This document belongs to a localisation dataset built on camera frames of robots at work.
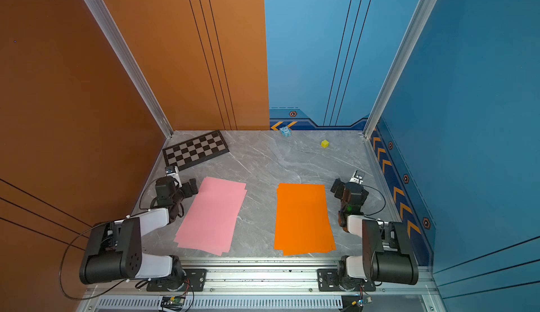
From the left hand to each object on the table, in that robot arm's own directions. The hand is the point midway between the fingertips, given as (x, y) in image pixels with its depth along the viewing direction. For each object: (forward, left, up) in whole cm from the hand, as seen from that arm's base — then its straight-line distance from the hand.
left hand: (186, 178), depth 94 cm
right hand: (-1, -73, 0) cm, 73 cm away
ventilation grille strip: (-45, -24, -6) cm, 51 cm away
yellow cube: (+26, -67, -4) cm, 72 cm away
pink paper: (-19, -13, -7) cm, 24 cm away
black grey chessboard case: (+19, +2, -3) cm, 19 cm away
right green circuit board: (-44, -67, -6) cm, 80 cm away
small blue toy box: (+36, -45, -5) cm, 58 cm away
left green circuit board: (-45, -7, -8) cm, 46 cm away
